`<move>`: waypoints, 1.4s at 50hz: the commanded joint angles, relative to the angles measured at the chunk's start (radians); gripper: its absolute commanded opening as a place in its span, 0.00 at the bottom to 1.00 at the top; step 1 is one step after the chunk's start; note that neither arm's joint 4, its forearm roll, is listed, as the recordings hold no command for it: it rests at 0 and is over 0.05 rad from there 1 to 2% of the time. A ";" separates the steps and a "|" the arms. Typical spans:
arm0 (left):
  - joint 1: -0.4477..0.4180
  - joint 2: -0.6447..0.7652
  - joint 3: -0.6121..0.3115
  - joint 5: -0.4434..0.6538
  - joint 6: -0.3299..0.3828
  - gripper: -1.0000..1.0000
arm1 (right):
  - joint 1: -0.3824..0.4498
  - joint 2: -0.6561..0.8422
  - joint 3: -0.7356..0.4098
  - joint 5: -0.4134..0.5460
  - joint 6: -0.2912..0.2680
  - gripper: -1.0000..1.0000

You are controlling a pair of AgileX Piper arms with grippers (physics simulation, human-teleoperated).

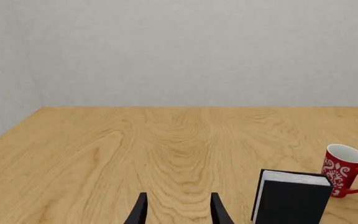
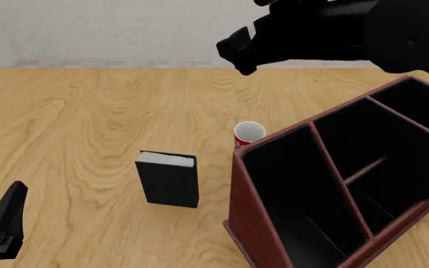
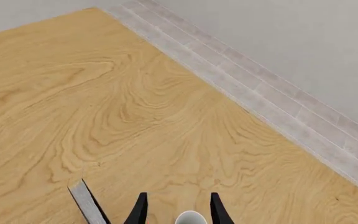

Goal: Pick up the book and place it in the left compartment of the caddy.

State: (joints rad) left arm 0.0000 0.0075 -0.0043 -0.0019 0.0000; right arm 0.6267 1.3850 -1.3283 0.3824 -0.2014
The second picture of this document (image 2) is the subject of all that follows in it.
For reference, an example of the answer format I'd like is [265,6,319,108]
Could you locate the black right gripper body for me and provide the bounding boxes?
[215,25,261,76]

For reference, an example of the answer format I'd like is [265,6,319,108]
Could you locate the red-brown desk caddy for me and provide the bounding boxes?
[223,75,429,268]

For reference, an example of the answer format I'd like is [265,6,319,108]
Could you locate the red and white mug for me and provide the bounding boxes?
[233,121,267,151]

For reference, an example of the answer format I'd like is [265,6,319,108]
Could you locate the black hardcover book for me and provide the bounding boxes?
[134,150,200,209]

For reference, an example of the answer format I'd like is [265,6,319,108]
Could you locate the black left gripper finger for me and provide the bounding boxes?
[0,180,29,240]

